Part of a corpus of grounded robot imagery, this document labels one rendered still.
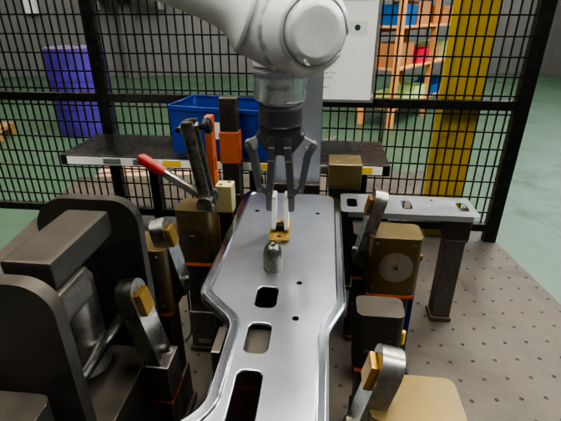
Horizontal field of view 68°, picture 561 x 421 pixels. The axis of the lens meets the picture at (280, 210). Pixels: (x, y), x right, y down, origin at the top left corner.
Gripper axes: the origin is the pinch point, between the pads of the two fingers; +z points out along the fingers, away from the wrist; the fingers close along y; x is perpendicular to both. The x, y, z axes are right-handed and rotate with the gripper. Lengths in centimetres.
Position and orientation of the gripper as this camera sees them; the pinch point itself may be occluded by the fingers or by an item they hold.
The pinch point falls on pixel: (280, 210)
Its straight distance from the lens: 78.8
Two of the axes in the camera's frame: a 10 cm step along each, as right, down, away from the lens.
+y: 9.9, 0.4, -0.9
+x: 1.0, -4.3, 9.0
